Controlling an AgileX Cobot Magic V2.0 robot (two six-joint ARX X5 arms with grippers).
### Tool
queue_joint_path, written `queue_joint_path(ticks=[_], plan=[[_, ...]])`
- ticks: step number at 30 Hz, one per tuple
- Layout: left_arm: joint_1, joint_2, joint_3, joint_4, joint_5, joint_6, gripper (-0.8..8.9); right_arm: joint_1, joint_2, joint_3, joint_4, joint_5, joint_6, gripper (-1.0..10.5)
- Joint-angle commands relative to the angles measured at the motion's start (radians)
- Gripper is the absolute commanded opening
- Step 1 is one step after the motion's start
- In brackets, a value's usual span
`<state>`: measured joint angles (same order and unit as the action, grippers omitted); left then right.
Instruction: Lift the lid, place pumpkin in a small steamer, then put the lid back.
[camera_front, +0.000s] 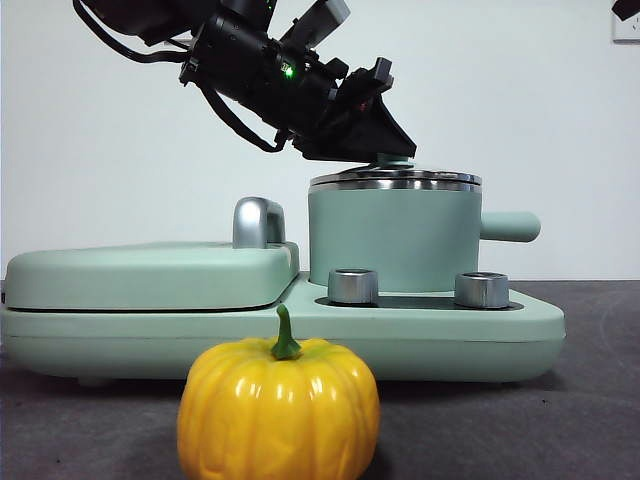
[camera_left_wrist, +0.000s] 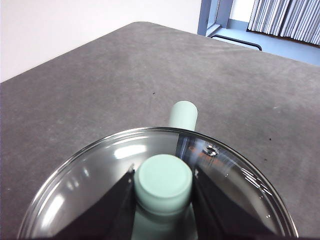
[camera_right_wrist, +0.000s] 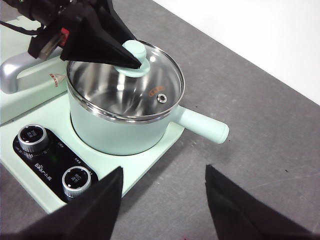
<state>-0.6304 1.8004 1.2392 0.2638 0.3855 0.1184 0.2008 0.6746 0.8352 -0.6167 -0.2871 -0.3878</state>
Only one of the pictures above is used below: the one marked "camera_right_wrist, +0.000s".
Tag green griddle cover, silver handle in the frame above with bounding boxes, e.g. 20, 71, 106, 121
0, 15, 74, 126

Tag pale green steamer pot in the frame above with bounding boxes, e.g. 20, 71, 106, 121
66, 41, 230, 156

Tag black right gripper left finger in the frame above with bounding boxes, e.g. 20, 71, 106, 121
0, 166, 124, 240

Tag black cable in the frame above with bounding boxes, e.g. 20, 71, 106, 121
0, 20, 45, 37

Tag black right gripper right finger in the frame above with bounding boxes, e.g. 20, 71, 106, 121
205, 164, 320, 240

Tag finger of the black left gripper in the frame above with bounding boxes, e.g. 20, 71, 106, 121
98, 0, 137, 44
59, 16, 141, 70

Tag glass lid with green knob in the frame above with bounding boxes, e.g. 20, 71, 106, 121
66, 39, 186, 124

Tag pale green breakfast machine base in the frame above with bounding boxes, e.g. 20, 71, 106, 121
0, 93, 186, 215

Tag silver control knob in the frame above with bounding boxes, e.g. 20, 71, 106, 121
61, 165, 93, 199
17, 123, 50, 153

